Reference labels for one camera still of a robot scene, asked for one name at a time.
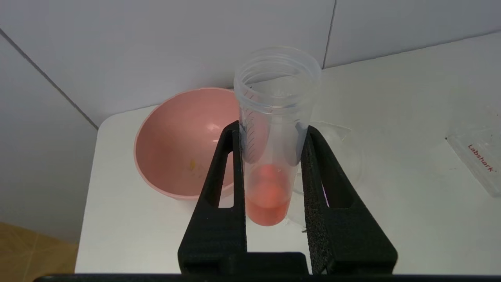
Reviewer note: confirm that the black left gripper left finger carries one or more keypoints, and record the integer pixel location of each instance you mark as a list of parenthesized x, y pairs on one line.
[(219, 231)]

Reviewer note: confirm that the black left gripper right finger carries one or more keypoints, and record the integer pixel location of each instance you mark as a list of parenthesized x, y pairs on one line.
[(344, 231)]

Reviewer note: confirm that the test tube with red pigment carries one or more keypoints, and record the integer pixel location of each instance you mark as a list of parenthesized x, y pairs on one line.
[(270, 196)]

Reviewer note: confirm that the clear glass beaker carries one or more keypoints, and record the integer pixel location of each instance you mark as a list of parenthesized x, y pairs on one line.
[(344, 156)]

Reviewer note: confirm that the clear acrylic test tube rack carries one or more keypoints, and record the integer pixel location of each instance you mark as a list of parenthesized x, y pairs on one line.
[(479, 160)]

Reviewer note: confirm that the pink plastic bowl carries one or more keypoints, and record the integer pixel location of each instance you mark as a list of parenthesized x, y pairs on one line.
[(176, 149)]

